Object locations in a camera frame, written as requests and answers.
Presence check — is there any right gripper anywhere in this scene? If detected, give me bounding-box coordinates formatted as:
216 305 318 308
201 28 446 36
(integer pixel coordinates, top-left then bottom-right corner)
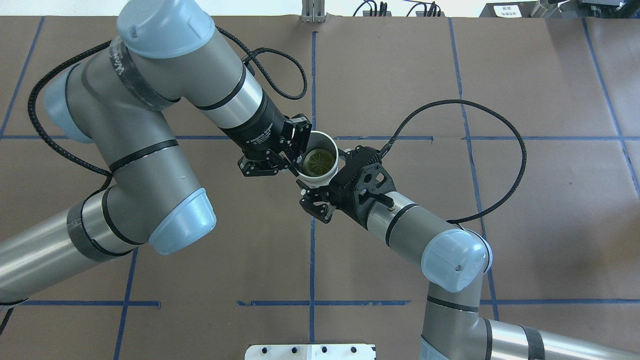
295 148 353 223

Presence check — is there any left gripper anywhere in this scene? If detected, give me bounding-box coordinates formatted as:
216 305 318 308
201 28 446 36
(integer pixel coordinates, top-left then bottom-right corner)
221 95 313 177

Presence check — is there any white ribbed mug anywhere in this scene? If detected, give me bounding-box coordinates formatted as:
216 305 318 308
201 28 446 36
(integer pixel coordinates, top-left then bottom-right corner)
297 130 345 188

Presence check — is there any lemon slice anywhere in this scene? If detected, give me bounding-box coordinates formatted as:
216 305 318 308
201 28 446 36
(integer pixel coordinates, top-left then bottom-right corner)
302 148 336 177

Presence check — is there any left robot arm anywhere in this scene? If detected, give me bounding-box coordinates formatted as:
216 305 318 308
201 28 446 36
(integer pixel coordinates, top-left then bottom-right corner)
1 0 312 309

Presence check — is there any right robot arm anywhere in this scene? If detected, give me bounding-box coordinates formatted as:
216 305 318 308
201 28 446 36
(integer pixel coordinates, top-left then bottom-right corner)
296 146 639 360

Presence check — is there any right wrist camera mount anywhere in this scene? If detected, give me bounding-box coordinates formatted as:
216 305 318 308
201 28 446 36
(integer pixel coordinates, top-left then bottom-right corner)
329 145 396 229

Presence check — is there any aluminium frame post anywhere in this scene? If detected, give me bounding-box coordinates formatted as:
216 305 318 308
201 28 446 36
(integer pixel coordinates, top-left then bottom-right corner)
301 0 327 24

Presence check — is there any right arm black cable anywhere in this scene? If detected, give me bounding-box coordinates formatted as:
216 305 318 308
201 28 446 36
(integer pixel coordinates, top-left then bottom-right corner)
377 99 528 225

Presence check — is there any white camera pole with base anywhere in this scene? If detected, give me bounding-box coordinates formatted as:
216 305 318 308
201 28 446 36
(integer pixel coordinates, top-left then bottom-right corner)
244 343 377 360

